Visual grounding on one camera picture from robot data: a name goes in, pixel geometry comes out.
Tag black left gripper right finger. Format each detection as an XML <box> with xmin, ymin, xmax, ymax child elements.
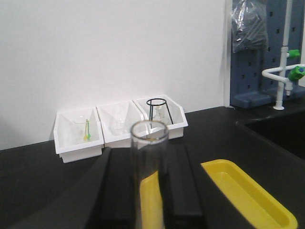
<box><xmin>159</xmin><ymin>144</ymin><xmax>253</xmax><ymax>229</ymax></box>

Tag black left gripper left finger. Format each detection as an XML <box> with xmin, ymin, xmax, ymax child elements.
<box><xmin>85</xmin><ymin>148</ymin><xmax>134</xmax><ymax>229</ymax></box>

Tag tall transparent test tube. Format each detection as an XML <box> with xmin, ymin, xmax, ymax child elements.
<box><xmin>131</xmin><ymin>120</ymin><xmax>169</xmax><ymax>229</ymax></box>

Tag yellow plastic tray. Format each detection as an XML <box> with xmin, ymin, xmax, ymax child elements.
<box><xmin>139</xmin><ymin>159</ymin><xmax>298</xmax><ymax>229</ymax></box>

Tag green yellow plastic spoons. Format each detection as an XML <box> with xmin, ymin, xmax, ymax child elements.
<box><xmin>83</xmin><ymin>119</ymin><xmax>92</xmax><ymax>141</ymax></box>

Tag glass beaker in bin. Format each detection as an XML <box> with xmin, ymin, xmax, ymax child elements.
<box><xmin>111</xmin><ymin>118</ymin><xmax>128</xmax><ymax>135</ymax></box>

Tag white storage bin left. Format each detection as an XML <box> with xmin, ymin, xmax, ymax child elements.
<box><xmin>53</xmin><ymin>107</ymin><xmax>104</xmax><ymax>163</ymax></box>

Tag white storage bin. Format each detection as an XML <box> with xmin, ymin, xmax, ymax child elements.
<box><xmin>96</xmin><ymin>100</ymin><xmax>144</xmax><ymax>148</ymax></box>
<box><xmin>53</xmin><ymin>107</ymin><xmax>104</xmax><ymax>163</ymax></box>
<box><xmin>133</xmin><ymin>94</ymin><xmax>188</xmax><ymax>139</ymax></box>

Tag white storage bin middle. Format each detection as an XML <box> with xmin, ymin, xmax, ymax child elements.
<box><xmin>96</xmin><ymin>100</ymin><xmax>144</xmax><ymax>148</ymax></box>

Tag glass round flask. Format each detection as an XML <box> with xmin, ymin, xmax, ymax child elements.
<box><xmin>152</xmin><ymin>106</ymin><xmax>165</xmax><ymax>122</ymax></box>

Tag white storage bin right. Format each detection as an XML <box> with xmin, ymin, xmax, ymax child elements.
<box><xmin>133</xmin><ymin>94</ymin><xmax>188</xmax><ymax>139</ymax></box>

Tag blue pegboard drying rack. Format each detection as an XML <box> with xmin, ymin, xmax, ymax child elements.
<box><xmin>230</xmin><ymin>0</ymin><xmax>305</xmax><ymax>108</ymax></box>

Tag white lab water faucet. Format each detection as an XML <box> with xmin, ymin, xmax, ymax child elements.
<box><xmin>262</xmin><ymin>0</ymin><xmax>305</xmax><ymax>110</ymax></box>

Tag clear plastic bag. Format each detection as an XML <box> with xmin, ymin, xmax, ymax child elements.
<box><xmin>231</xmin><ymin>0</ymin><xmax>268</xmax><ymax>53</ymax></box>

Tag black wire tripod stand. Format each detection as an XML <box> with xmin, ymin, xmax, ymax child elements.
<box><xmin>146</xmin><ymin>98</ymin><xmax>173</xmax><ymax>125</ymax></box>

